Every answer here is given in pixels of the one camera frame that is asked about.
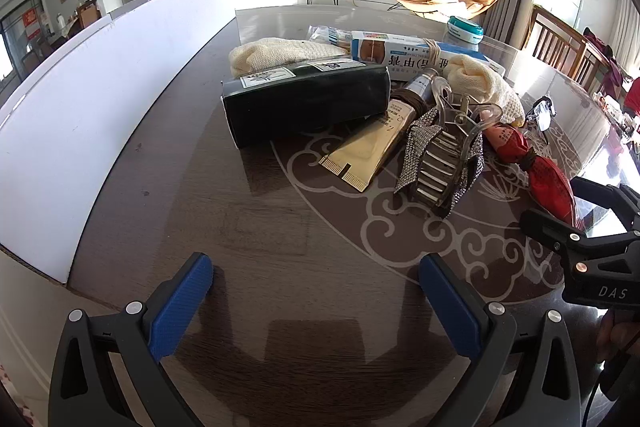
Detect brown hair tie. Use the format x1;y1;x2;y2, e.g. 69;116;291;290
390;89;431;114

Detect dark red clothes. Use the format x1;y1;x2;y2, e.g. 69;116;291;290
582;27;640;118

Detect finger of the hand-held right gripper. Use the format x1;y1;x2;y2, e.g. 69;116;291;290
570;177;640;233
520;209;598;258

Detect black box with white labels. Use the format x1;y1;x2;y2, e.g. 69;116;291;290
221;62;392;150

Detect long white-blue box with string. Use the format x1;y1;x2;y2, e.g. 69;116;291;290
350;30;507;82

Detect rhinestone hair bow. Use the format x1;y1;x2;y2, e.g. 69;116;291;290
394;112;485;221

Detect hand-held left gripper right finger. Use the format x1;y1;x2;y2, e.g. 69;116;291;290
419;253;583;427

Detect teal round tin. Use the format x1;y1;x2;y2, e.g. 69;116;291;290
446;16;485;46

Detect clear brown hair claw clip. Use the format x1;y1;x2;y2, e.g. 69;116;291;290
410;77;503;219

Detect red snack packet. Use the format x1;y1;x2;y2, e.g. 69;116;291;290
482;124;577;229

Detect gold tube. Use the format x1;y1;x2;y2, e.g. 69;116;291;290
318;99;417;194

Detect black clip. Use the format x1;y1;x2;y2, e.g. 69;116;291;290
527;96;558;134

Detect wooden chair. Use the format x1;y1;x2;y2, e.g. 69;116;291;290
525;4;603;94

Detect person's right hand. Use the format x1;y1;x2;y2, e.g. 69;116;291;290
597;309;640;362

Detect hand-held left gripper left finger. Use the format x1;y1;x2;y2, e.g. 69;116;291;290
48;252;216;427

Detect cream knitted cloth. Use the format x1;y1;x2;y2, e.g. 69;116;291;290
229;38;348;76
445;54;526;126

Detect clear packet of wooden sticks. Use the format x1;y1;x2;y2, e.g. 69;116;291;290
307;25;353;54

